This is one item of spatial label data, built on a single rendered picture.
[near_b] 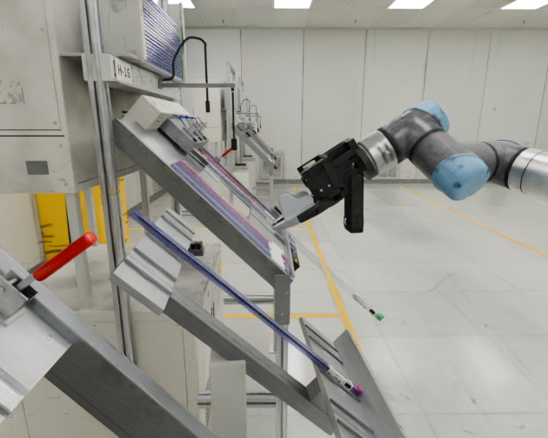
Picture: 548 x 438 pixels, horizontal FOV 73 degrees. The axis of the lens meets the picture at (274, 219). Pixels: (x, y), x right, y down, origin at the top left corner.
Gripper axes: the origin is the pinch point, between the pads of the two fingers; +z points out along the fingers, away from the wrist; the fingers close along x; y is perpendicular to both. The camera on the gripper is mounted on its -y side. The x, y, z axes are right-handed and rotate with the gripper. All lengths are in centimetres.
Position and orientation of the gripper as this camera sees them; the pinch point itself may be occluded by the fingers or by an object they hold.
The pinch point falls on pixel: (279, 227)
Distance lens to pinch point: 70.5
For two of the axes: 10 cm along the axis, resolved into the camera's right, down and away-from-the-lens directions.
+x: 0.9, 2.4, -9.7
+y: -5.3, -8.1, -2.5
